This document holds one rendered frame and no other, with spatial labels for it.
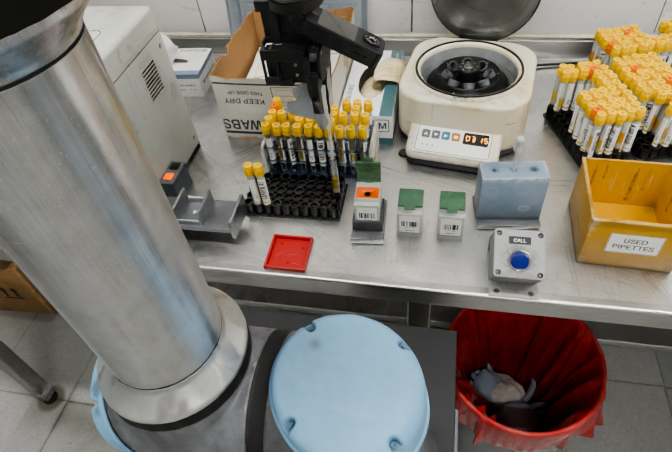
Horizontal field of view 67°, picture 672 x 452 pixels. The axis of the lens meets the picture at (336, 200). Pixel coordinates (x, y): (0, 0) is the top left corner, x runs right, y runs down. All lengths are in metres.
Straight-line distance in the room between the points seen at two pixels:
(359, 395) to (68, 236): 0.23
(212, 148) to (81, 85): 0.85
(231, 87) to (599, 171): 0.66
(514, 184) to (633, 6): 0.59
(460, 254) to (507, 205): 0.11
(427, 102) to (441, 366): 0.49
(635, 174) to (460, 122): 0.29
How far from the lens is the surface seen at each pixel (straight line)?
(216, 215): 0.88
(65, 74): 0.24
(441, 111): 0.95
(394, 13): 1.26
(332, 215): 0.87
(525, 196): 0.85
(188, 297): 0.34
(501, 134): 0.97
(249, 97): 1.02
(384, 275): 0.80
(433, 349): 0.65
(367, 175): 0.83
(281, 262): 0.84
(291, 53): 0.70
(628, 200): 0.96
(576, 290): 0.83
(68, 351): 2.04
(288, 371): 0.40
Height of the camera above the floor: 1.53
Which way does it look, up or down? 45 degrees down
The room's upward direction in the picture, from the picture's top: 7 degrees counter-clockwise
